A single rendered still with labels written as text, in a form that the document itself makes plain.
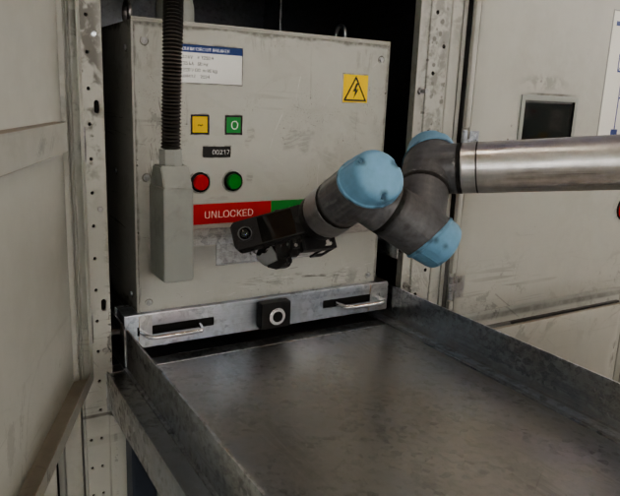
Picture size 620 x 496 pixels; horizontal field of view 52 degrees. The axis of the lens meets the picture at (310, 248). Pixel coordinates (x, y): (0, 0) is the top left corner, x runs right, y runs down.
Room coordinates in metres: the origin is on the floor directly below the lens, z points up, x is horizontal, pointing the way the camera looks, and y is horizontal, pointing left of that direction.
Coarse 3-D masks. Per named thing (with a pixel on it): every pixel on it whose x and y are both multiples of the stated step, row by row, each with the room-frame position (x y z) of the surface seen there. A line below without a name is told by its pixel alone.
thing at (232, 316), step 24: (336, 288) 1.20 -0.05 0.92; (360, 288) 1.23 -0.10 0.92; (384, 288) 1.26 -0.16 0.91; (120, 312) 1.01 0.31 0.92; (144, 312) 1.01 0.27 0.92; (168, 312) 1.02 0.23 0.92; (192, 312) 1.05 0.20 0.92; (216, 312) 1.07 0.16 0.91; (240, 312) 1.09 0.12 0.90; (312, 312) 1.17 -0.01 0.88; (336, 312) 1.20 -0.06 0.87; (360, 312) 1.23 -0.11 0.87; (192, 336) 1.05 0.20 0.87; (216, 336) 1.07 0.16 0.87
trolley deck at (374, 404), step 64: (128, 384) 0.90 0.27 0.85; (192, 384) 0.91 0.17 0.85; (256, 384) 0.92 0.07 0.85; (320, 384) 0.93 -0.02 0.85; (384, 384) 0.94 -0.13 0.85; (448, 384) 0.95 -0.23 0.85; (256, 448) 0.73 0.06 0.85; (320, 448) 0.74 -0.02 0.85; (384, 448) 0.75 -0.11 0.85; (448, 448) 0.75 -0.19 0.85; (512, 448) 0.76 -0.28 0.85; (576, 448) 0.77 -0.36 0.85
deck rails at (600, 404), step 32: (416, 320) 1.19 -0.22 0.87; (448, 320) 1.12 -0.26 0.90; (128, 352) 0.94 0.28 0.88; (448, 352) 1.07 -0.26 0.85; (480, 352) 1.04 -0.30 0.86; (512, 352) 0.99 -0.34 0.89; (544, 352) 0.93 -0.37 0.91; (160, 384) 0.80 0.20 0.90; (512, 384) 0.95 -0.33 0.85; (544, 384) 0.93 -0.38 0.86; (576, 384) 0.88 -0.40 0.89; (608, 384) 0.84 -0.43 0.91; (160, 416) 0.80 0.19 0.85; (192, 416) 0.70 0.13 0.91; (576, 416) 0.85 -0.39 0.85; (608, 416) 0.83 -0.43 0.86; (192, 448) 0.70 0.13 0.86; (224, 448) 0.62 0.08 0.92; (224, 480) 0.61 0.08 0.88
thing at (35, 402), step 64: (0, 0) 0.68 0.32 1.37; (0, 64) 0.67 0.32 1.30; (0, 128) 0.65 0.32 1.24; (64, 128) 0.85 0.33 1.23; (0, 192) 0.64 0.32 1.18; (64, 192) 0.91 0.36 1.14; (0, 256) 0.63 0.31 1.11; (64, 256) 0.89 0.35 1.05; (0, 320) 0.61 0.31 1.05; (64, 320) 0.87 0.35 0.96; (0, 384) 0.60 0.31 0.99; (64, 384) 0.86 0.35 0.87; (0, 448) 0.59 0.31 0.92
